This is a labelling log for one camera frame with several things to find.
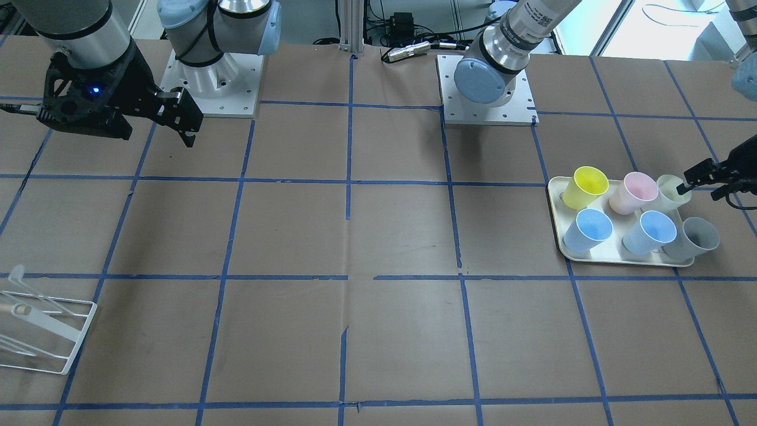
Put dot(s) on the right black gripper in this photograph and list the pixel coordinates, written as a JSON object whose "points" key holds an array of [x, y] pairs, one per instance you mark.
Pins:
{"points": [[133, 81]]}

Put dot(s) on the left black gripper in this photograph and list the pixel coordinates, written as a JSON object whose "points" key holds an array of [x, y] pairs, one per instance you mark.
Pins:
{"points": [[746, 161]]}

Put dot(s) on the pale green plastic cup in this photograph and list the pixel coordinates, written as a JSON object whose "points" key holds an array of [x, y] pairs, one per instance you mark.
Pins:
{"points": [[669, 198]]}

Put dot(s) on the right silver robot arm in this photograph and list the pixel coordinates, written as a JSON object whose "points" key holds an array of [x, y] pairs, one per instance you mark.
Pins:
{"points": [[200, 31]]}

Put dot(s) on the grey plastic cup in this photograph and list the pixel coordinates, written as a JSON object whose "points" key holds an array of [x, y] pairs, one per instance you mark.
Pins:
{"points": [[695, 236]]}

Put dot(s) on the blue cup near grey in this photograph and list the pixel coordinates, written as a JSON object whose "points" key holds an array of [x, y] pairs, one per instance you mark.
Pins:
{"points": [[653, 230]]}

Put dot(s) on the pink plastic cup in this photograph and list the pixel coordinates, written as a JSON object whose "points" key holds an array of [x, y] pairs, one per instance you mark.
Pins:
{"points": [[635, 191]]}

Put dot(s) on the yellow plastic cup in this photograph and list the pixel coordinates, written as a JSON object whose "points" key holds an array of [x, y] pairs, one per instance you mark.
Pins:
{"points": [[586, 185]]}

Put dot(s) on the blue cup near yellow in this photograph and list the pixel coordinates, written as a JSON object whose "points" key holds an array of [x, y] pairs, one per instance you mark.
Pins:
{"points": [[590, 228]]}

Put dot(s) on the beige plastic tray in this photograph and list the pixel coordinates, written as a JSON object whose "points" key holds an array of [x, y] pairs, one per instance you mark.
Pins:
{"points": [[612, 250]]}

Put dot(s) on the silver metal connector plug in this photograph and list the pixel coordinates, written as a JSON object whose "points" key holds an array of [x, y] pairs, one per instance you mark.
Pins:
{"points": [[396, 54]]}

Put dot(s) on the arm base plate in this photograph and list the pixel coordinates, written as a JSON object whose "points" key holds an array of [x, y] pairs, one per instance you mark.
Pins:
{"points": [[228, 88], [515, 107]]}

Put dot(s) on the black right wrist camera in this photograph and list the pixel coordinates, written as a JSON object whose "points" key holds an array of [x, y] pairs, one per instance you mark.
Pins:
{"points": [[79, 100]]}

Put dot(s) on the white wire cup rack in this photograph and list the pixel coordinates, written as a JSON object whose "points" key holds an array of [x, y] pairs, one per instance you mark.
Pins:
{"points": [[41, 333]]}

